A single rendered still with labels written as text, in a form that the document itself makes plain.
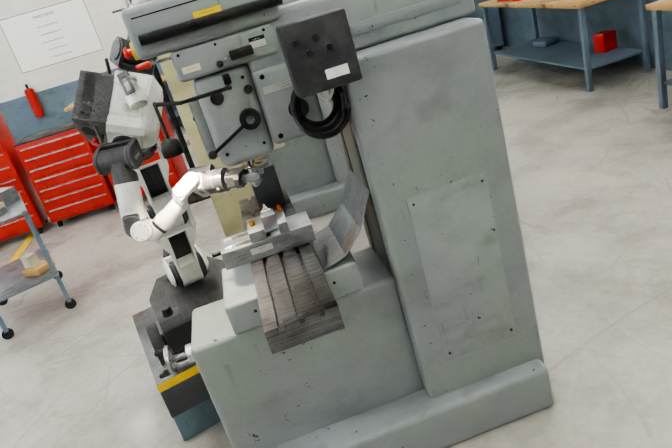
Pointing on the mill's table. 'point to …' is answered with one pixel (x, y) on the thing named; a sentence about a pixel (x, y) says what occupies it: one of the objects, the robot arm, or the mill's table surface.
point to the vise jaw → (256, 230)
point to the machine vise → (238, 254)
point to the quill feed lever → (249, 118)
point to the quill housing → (247, 143)
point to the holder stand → (271, 191)
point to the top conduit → (210, 19)
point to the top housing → (146, 19)
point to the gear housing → (199, 60)
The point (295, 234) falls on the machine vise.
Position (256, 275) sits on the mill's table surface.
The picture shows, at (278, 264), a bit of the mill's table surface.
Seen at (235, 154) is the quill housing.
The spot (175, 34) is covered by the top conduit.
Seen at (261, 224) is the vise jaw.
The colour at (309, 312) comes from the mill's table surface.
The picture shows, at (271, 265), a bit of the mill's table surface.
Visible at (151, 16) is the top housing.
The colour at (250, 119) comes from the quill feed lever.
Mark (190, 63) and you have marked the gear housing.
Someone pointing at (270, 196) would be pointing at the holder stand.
